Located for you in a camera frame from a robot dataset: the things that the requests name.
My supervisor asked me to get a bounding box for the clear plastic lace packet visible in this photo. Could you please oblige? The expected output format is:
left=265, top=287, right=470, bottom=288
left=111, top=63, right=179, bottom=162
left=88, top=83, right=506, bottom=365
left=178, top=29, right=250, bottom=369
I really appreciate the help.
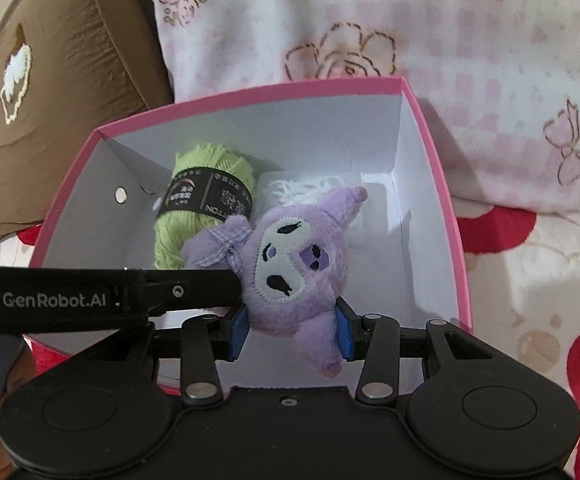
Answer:
left=255, top=170, right=363, bottom=211

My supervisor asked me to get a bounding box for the red bear printed blanket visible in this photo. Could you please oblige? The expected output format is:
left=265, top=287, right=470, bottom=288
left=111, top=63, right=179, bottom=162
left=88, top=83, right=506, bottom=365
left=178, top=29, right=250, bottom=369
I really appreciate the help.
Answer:
left=17, top=197, right=580, bottom=480

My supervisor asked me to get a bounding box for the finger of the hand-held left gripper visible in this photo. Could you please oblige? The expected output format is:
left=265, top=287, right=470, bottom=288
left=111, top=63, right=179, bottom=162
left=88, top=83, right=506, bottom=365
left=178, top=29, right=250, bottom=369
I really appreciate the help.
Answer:
left=145, top=269, right=242, bottom=317

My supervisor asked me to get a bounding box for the pink cardboard box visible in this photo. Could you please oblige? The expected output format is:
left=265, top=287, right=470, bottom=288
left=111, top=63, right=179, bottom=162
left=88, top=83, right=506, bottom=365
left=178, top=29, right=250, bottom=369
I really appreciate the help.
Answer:
left=24, top=76, right=472, bottom=396

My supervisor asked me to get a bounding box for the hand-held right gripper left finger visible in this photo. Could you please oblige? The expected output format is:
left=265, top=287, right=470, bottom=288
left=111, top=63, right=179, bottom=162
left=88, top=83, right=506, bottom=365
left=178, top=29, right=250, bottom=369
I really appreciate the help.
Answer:
left=89, top=305, right=249, bottom=407

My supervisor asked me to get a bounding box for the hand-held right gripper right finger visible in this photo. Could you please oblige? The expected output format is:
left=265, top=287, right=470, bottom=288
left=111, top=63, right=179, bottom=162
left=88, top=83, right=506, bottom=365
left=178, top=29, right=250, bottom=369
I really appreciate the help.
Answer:
left=334, top=298, right=498, bottom=407

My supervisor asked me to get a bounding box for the pink floral pillow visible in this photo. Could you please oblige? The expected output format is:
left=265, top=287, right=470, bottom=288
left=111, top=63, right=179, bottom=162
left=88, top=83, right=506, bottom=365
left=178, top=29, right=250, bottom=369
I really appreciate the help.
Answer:
left=130, top=0, right=580, bottom=221

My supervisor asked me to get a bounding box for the green yarn ball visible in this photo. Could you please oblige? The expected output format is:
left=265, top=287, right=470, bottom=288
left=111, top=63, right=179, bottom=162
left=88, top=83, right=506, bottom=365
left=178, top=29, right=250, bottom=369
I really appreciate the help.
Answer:
left=152, top=141, right=260, bottom=272

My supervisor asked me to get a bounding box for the brown pillow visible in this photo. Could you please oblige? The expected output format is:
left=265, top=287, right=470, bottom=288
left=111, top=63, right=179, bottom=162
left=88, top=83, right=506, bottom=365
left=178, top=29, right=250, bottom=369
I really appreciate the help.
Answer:
left=0, top=0, right=176, bottom=261

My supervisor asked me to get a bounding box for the purple plush toy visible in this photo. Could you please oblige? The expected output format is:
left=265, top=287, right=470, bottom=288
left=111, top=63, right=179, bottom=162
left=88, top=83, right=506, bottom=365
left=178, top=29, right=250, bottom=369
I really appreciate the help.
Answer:
left=181, top=185, right=368, bottom=378

